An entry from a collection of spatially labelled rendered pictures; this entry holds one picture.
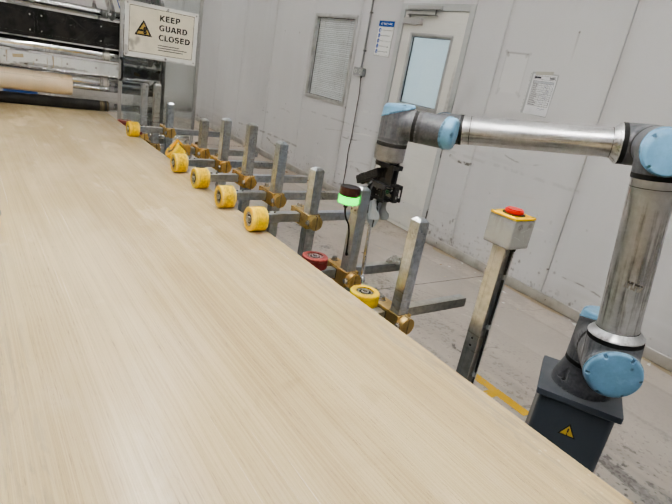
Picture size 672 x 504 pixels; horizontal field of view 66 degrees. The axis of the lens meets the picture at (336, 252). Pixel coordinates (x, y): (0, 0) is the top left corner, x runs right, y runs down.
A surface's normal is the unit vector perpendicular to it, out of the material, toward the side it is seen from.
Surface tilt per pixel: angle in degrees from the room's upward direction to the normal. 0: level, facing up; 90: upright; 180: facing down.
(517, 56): 90
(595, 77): 90
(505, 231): 90
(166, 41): 90
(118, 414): 0
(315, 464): 0
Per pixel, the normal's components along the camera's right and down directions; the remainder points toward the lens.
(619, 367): -0.30, 0.36
